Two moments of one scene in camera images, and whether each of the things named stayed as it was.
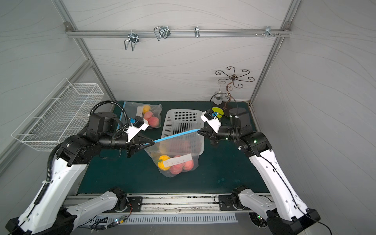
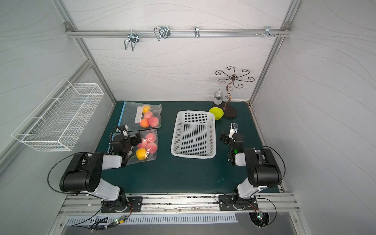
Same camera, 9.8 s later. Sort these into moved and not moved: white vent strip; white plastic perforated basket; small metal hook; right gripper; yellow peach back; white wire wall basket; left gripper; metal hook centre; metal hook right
Moved: yellow peach back; white plastic perforated basket; right gripper; left gripper
Not moved: small metal hook; white vent strip; metal hook right; white wire wall basket; metal hook centre
